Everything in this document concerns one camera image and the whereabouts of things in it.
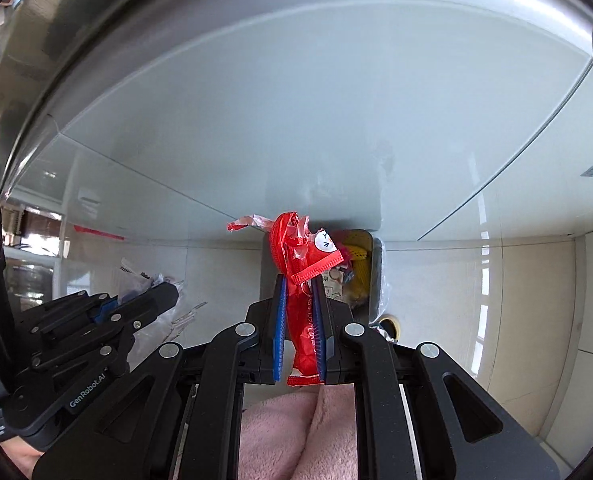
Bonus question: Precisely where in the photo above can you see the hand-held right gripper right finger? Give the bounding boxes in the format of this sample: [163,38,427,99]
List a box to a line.
[311,278,563,480]

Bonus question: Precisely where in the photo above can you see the clear plastic wrapper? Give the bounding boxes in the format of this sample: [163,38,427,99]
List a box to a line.
[119,257,210,342]

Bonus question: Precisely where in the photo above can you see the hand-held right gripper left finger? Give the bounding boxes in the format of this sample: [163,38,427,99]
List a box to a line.
[31,274,288,480]

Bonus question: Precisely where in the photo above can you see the grey trash bin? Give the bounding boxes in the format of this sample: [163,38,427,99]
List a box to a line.
[260,227,393,332]

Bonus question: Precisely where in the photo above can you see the pale glossy cabinet door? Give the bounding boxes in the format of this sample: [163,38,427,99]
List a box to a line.
[0,132,264,261]
[417,57,593,241]
[56,0,593,241]

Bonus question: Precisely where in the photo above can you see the red snack wrapper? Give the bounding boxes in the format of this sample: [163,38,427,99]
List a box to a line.
[226,211,345,388]

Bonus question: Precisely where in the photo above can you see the person's right leg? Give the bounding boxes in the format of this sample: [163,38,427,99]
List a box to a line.
[301,384,360,480]

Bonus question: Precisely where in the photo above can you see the red sticker strip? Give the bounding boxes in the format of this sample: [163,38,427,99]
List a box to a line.
[73,224,126,241]

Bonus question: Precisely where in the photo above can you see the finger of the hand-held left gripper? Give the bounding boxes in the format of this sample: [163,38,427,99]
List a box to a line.
[29,282,181,377]
[16,291,122,344]

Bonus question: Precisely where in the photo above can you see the person's left forearm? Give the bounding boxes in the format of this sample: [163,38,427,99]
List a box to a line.
[0,435,44,476]

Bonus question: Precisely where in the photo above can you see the yellow plastic wrapper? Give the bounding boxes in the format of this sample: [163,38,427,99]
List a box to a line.
[343,244,371,307]

